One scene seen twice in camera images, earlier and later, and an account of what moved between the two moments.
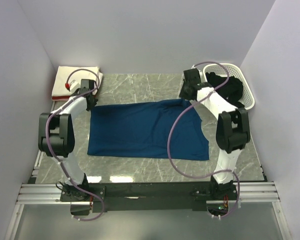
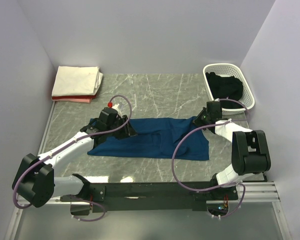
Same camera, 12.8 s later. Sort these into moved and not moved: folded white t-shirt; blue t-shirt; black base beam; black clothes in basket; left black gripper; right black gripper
Moved: left black gripper; right black gripper; blue t-shirt
Not moved: black base beam; folded white t-shirt; black clothes in basket
